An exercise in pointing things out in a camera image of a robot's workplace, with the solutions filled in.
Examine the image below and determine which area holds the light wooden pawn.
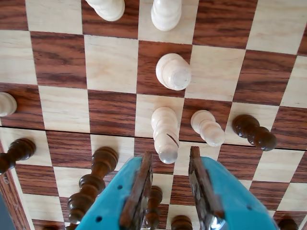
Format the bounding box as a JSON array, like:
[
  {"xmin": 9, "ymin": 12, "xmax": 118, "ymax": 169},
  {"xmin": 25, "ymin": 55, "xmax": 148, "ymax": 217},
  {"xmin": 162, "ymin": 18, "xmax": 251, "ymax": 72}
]
[
  {"xmin": 85, "ymin": 0, "xmax": 126, "ymax": 22},
  {"xmin": 151, "ymin": 0, "xmax": 182, "ymax": 32},
  {"xmin": 190, "ymin": 109, "xmax": 226, "ymax": 147},
  {"xmin": 0, "ymin": 92, "xmax": 18, "ymax": 117}
]

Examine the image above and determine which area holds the dark wooden queen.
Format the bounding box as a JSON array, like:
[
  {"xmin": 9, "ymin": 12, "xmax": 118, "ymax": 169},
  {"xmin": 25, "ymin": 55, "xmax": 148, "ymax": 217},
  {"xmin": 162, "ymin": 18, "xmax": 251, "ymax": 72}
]
[{"xmin": 67, "ymin": 146, "xmax": 119, "ymax": 225}]

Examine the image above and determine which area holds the dark wooden pawn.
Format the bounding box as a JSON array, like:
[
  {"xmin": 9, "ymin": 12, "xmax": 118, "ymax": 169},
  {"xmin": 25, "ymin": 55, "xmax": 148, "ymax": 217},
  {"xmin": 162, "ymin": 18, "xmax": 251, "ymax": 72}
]
[
  {"xmin": 0, "ymin": 138, "xmax": 36, "ymax": 175},
  {"xmin": 231, "ymin": 114, "xmax": 278, "ymax": 152},
  {"xmin": 278, "ymin": 216, "xmax": 299, "ymax": 230},
  {"xmin": 145, "ymin": 185, "xmax": 164, "ymax": 229}
]

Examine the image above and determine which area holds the wooden chessboard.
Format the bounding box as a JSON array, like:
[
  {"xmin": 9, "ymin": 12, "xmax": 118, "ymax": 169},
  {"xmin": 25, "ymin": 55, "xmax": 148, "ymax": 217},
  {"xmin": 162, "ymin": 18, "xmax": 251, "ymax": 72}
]
[{"xmin": 0, "ymin": 0, "xmax": 307, "ymax": 230}]

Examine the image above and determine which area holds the dark wooden knight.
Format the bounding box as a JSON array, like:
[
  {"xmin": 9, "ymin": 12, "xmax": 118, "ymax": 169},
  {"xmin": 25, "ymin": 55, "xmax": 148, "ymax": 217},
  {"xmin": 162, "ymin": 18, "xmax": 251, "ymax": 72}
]
[{"xmin": 171, "ymin": 215, "xmax": 194, "ymax": 230}]

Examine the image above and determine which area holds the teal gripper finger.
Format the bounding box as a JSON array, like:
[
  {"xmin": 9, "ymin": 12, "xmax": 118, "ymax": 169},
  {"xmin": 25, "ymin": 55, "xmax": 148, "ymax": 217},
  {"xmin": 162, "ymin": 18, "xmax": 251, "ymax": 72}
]
[
  {"xmin": 188, "ymin": 146, "xmax": 277, "ymax": 230},
  {"xmin": 78, "ymin": 150, "xmax": 154, "ymax": 230}
]

